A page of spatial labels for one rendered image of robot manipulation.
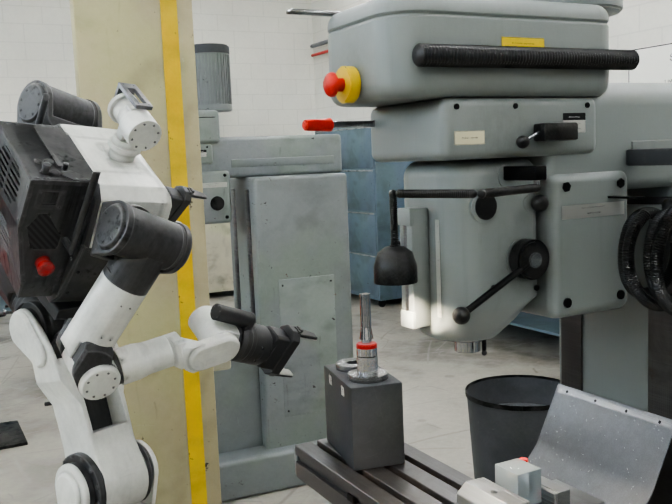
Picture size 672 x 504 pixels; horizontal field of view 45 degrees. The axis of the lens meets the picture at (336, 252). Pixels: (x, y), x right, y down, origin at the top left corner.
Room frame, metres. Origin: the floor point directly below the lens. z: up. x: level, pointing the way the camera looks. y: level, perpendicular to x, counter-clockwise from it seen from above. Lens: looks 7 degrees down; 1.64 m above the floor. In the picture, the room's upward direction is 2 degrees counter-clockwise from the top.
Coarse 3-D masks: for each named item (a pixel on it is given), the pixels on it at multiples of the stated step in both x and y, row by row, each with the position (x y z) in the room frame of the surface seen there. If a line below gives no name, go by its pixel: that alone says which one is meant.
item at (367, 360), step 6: (360, 354) 1.78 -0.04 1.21; (366, 354) 1.77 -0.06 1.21; (372, 354) 1.77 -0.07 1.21; (360, 360) 1.78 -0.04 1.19; (366, 360) 1.77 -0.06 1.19; (372, 360) 1.77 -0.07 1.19; (360, 366) 1.78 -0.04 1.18; (366, 366) 1.77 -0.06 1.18; (372, 366) 1.77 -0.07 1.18; (360, 372) 1.78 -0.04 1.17; (366, 372) 1.77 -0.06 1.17; (372, 372) 1.77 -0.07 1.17
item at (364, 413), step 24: (336, 384) 1.83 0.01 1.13; (360, 384) 1.75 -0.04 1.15; (384, 384) 1.74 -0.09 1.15; (336, 408) 1.83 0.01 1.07; (360, 408) 1.73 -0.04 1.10; (384, 408) 1.74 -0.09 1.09; (336, 432) 1.84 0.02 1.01; (360, 432) 1.72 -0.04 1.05; (384, 432) 1.74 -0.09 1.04; (360, 456) 1.72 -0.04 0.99; (384, 456) 1.74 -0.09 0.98
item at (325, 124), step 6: (306, 120) 1.44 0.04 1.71; (312, 120) 1.44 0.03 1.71; (318, 120) 1.45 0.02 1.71; (324, 120) 1.45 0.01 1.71; (330, 120) 1.46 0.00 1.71; (306, 126) 1.44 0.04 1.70; (312, 126) 1.44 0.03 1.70; (318, 126) 1.44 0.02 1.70; (324, 126) 1.45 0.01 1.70; (330, 126) 1.45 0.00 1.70; (336, 126) 1.47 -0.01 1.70; (342, 126) 1.47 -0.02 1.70; (348, 126) 1.48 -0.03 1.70; (354, 126) 1.48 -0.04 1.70; (360, 126) 1.49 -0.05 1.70; (366, 126) 1.50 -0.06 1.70; (372, 126) 1.50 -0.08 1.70
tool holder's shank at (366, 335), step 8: (360, 296) 1.79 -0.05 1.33; (368, 296) 1.79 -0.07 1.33; (360, 304) 1.79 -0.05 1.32; (368, 304) 1.78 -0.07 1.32; (360, 312) 1.79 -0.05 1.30; (368, 312) 1.78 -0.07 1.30; (360, 320) 1.79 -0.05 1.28; (368, 320) 1.78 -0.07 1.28; (360, 328) 1.79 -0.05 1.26; (368, 328) 1.78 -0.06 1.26; (360, 336) 1.79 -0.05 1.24; (368, 336) 1.78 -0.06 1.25
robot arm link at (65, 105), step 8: (56, 88) 1.72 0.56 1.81; (56, 96) 1.69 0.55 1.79; (64, 96) 1.71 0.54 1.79; (72, 96) 1.73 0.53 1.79; (56, 104) 1.68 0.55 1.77; (64, 104) 1.70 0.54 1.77; (72, 104) 1.72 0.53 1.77; (80, 104) 1.74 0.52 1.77; (88, 104) 1.76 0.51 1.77; (56, 112) 1.68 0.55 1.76; (64, 112) 1.70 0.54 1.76; (72, 112) 1.71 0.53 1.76; (80, 112) 1.73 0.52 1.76; (88, 112) 1.75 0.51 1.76; (72, 120) 1.72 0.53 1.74; (80, 120) 1.73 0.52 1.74; (88, 120) 1.75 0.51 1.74
